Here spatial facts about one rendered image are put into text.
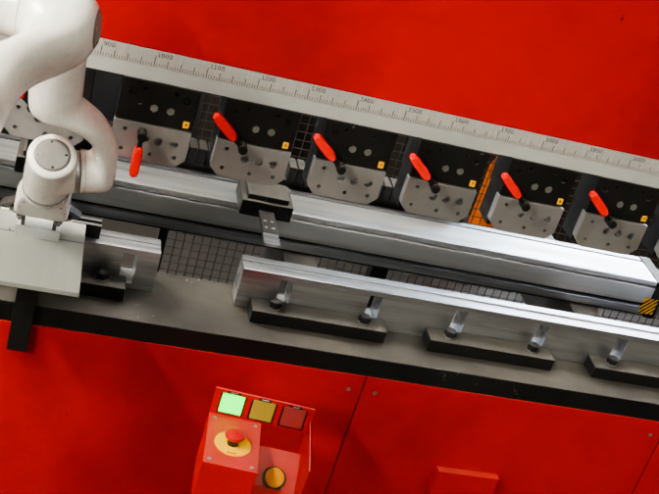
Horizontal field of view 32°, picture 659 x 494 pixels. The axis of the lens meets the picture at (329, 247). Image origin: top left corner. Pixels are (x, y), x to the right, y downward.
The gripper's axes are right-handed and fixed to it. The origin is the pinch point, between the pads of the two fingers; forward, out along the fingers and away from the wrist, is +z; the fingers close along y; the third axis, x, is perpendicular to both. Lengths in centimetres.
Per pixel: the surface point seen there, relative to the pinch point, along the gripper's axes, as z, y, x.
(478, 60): -36, -76, -35
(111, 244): 7.0, -14.9, 0.2
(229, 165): -11.8, -34.0, -13.7
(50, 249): -2.7, -3.0, 6.8
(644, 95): -36, -112, -35
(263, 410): 1, -48, 31
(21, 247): -3.5, 2.4, 7.7
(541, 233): -11, -103, -13
